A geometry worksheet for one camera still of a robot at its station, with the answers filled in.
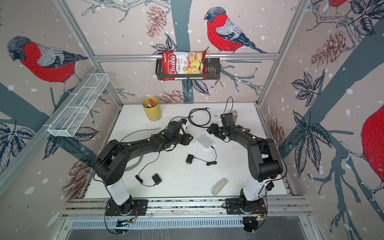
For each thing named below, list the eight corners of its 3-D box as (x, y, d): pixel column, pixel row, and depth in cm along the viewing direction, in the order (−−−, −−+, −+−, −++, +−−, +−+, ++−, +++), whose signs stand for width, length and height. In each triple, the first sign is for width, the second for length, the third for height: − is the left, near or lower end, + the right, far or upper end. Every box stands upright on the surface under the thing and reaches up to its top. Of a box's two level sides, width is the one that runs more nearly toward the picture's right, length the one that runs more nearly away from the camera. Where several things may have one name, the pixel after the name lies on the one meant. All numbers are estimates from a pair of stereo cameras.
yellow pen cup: (145, 121, 112) (139, 109, 102) (148, 109, 121) (144, 97, 110) (160, 121, 112) (156, 109, 102) (162, 109, 121) (159, 97, 110)
